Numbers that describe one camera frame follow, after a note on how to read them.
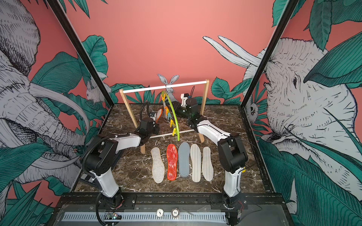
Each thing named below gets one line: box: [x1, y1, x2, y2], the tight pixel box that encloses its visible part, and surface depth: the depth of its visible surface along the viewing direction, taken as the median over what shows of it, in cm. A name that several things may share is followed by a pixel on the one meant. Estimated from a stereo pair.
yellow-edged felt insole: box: [150, 146, 165, 184], surface depth 88 cm
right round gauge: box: [171, 207, 181, 218], surface depth 67 cm
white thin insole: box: [201, 146, 214, 182], surface depth 90 cm
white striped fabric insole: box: [189, 143, 202, 183], surface depth 91 cm
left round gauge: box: [156, 208, 165, 218], surface depth 73 cm
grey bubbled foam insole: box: [178, 141, 191, 178], surface depth 90 cm
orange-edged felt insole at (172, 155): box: [166, 143, 179, 181], surface depth 90 cm
